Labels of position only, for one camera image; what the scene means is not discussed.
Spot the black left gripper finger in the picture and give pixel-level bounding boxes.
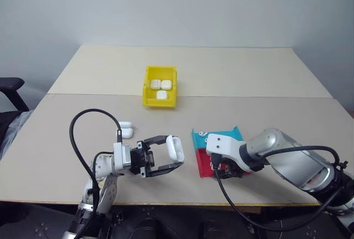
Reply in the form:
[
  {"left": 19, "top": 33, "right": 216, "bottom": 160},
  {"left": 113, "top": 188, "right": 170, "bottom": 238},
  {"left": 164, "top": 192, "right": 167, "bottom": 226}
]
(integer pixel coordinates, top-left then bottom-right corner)
[
  {"left": 145, "top": 162, "right": 185, "bottom": 179},
  {"left": 143, "top": 135, "right": 169, "bottom": 147}
]

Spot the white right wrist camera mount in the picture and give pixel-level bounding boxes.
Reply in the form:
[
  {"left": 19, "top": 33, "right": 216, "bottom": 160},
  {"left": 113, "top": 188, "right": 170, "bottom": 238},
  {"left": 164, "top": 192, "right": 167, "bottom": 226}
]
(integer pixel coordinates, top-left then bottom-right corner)
[{"left": 205, "top": 133, "right": 247, "bottom": 172}]

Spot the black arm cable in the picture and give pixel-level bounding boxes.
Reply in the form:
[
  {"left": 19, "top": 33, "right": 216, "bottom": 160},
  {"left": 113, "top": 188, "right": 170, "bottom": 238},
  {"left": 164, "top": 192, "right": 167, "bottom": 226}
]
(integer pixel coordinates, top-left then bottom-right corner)
[
  {"left": 69, "top": 108, "right": 124, "bottom": 239},
  {"left": 211, "top": 145, "right": 348, "bottom": 232}
]

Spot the black office chair armrest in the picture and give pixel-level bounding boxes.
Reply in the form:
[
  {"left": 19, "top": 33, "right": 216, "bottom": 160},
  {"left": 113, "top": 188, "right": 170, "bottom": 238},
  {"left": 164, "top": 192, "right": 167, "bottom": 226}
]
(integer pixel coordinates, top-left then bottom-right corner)
[{"left": 0, "top": 77, "right": 30, "bottom": 112}]

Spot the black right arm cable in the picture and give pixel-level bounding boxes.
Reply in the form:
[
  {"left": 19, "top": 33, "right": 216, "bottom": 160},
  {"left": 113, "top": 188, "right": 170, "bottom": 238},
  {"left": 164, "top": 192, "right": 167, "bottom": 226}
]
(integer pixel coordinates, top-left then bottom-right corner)
[{"left": 211, "top": 145, "right": 348, "bottom": 232}]

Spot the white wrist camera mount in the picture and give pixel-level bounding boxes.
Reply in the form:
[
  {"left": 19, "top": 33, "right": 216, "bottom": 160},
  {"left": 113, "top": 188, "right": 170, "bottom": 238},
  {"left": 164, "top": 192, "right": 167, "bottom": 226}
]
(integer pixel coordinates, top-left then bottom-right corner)
[
  {"left": 112, "top": 142, "right": 133, "bottom": 174},
  {"left": 205, "top": 133, "right": 247, "bottom": 172}
]

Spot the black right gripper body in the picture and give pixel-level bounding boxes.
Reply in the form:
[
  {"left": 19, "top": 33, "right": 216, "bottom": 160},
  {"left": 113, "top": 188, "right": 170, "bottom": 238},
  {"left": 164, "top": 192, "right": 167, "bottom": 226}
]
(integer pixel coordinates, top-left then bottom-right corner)
[{"left": 211, "top": 153, "right": 244, "bottom": 180}]

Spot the red plastic tray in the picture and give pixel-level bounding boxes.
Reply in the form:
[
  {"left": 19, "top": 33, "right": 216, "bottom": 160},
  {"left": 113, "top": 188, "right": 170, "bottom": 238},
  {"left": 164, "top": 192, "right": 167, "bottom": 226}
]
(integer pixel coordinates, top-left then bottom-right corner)
[{"left": 195, "top": 148, "right": 253, "bottom": 179}]

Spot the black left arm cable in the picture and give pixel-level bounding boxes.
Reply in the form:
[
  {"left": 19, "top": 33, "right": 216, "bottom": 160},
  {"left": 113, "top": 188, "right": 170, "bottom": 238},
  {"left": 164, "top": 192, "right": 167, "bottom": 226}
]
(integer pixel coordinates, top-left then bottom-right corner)
[{"left": 69, "top": 108, "right": 124, "bottom": 239}]

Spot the yellow plastic bin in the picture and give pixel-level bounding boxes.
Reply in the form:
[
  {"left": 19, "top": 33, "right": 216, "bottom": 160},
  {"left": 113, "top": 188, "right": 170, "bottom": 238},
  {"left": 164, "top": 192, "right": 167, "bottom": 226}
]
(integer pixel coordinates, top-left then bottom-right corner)
[{"left": 142, "top": 65, "right": 178, "bottom": 108}]

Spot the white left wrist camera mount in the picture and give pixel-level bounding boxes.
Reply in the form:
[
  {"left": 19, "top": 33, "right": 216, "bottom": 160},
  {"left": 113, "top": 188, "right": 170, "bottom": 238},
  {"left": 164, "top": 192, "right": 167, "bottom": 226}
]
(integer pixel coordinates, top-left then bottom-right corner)
[{"left": 112, "top": 142, "right": 133, "bottom": 174}]

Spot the teal plastic tray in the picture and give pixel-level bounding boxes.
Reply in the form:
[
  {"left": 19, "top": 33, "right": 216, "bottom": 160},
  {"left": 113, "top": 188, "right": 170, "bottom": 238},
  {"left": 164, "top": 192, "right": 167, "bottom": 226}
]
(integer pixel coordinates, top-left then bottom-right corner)
[{"left": 191, "top": 124, "right": 246, "bottom": 152}]

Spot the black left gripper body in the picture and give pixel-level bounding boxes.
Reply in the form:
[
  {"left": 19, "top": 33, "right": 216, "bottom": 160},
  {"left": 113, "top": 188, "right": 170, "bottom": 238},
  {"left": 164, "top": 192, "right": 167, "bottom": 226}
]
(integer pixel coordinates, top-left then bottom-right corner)
[{"left": 129, "top": 140, "right": 155, "bottom": 180}]

